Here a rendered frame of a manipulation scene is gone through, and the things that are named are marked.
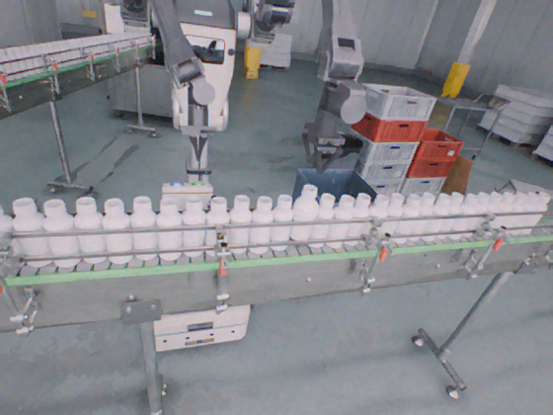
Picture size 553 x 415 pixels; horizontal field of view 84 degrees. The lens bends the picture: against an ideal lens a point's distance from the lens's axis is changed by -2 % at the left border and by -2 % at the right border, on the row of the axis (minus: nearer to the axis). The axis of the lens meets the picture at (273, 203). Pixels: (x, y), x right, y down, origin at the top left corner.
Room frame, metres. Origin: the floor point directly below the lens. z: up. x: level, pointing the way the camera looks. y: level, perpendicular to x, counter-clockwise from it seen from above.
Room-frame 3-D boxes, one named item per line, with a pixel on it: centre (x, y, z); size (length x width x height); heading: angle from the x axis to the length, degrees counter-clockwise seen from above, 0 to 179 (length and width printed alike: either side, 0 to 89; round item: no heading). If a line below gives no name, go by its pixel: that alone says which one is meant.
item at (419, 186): (3.50, -1.61, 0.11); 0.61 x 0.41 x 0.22; 114
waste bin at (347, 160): (2.87, -0.52, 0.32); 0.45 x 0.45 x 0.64
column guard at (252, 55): (8.39, 1.15, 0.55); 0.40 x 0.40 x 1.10; 21
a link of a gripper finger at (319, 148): (0.71, -0.10, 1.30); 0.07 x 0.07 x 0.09; 21
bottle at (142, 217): (0.59, 0.30, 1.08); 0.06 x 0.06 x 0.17
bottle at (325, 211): (0.76, -0.15, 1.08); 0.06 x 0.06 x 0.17
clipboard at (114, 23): (4.02, 2.22, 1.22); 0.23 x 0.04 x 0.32; 93
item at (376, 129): (3.16, -1.00, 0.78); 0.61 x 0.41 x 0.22; 117
